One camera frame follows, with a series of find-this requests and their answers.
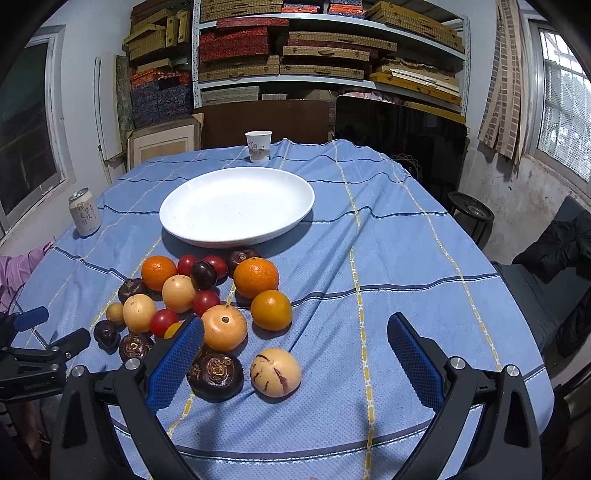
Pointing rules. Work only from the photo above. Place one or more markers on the white paper cup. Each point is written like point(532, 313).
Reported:
point(258, 143)

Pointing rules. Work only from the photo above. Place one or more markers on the small yellow orange tomato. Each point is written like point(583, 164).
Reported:
point(171, 330)

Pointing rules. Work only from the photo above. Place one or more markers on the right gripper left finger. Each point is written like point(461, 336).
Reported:
point(85, 444)

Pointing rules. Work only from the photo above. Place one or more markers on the striped pepino melon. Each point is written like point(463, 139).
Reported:
point(275, 373)

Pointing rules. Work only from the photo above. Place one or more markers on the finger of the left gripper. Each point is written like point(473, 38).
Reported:
point(30, 319)
point(61, 350)

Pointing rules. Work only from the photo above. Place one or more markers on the pale orange fruit with stem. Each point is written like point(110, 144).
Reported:
point(225, 328)

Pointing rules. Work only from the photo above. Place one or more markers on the dark purple plum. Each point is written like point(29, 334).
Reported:
point(106, 335)
point(203, 274)

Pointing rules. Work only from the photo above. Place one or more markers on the framed picture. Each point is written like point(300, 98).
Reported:
point(169, 138)

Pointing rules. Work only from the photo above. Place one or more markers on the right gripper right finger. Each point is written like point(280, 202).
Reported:
point(506, 441)

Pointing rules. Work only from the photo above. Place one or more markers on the metal storage shelf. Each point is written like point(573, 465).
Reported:
point(415, 50)

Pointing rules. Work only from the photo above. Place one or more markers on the dark water chestnut back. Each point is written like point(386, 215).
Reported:
point(238, 256)

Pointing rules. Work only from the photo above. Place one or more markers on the small glossy orange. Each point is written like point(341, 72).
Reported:
point(271, 310)

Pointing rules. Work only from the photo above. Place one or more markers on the pale orange round fruit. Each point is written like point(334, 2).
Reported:
point(178, 293)

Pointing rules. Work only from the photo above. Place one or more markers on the beige patterned curtain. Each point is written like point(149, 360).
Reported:
point(503, 127)

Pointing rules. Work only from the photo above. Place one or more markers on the black round stool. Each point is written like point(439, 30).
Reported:
point(473, 216)

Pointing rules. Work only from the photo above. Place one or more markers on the blue checked tablecloth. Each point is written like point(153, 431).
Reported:
point(376, 242)

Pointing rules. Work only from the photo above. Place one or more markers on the pink cloth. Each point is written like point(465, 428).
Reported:
point(16, 270)

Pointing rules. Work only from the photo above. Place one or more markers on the large orange mandarin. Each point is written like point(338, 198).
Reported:
point(255, 275)

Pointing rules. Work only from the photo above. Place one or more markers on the beige drink can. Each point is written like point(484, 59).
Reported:
point(84, 212)

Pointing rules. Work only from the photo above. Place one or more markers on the white oval plate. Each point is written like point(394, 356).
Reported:
point(236, 206)

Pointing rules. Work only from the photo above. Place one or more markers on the large dark water chestnut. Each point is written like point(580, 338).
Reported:
point(215, 377)

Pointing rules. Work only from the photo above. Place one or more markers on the red cherry tomato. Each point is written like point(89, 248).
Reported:
point(184, 264)
point(161, 321)
point(219, 265)
point(204, 300)

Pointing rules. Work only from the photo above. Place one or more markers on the pale yellow passion fruit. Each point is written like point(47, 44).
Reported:
point(137, 313)

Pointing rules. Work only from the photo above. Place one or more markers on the small yellow round fruit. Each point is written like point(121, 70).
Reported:
point(114, 313)

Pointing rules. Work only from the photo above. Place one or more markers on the brown wooden board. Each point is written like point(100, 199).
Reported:
point(301, 121)

